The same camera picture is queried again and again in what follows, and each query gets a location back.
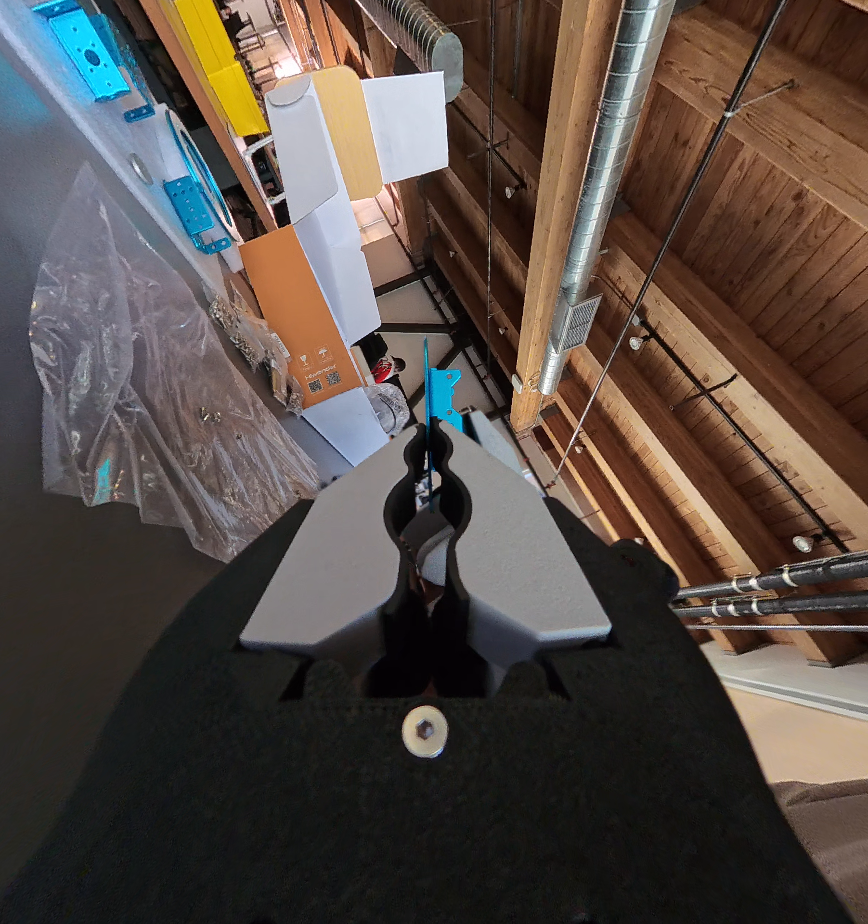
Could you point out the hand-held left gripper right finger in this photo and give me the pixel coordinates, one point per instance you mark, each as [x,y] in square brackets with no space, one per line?
[527,570]

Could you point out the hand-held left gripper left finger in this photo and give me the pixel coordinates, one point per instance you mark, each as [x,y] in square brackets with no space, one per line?
[325,570]

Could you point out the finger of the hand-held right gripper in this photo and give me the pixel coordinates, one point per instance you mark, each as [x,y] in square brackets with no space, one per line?
[495,444]

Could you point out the small screws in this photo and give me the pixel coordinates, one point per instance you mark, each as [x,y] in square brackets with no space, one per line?
[210,415]

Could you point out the grey desk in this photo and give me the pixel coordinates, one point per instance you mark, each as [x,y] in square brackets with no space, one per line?
[15,361]

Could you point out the bubble wrap bundle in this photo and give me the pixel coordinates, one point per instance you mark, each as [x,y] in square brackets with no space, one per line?
[387,408]

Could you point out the red and white item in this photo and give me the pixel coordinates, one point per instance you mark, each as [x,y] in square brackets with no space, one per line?
[384,368]

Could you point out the white air vent grille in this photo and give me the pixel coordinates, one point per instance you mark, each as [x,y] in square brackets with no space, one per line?
[582,321]

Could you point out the black insulated ceiling pipe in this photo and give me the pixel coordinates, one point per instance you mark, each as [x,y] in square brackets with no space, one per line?
[802,603]
[802,574]

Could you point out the pile of screw bags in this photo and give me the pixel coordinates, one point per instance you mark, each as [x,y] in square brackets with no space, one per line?
[260,346]

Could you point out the clear plastic bag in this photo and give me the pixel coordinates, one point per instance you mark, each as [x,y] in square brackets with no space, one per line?
[152,397]

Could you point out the orange and white cardboard box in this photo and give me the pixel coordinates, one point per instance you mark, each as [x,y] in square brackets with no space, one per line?
[289,310]

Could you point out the small silver round disc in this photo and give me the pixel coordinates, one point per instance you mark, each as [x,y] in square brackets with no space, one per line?
[143,170]

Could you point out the wooden workbench with black legs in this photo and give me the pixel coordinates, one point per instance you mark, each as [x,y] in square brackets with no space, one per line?
[188,79]

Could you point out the yellow plastic bin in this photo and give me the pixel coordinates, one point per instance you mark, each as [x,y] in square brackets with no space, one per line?
[210,58]

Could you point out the white foam tray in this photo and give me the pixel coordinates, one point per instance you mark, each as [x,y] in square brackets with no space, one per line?
[116,137]

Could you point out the silver spiral air duct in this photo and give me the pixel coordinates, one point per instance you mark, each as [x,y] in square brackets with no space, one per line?
[592,216]

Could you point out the blue multi-hole box bracket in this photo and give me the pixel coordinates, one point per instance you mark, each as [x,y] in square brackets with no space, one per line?
[185,206]

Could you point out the oval silver air duct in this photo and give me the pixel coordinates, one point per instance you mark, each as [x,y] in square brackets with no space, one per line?
[419,36]

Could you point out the small blue angled bracket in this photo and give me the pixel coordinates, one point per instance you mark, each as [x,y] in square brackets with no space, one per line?
[91,58]

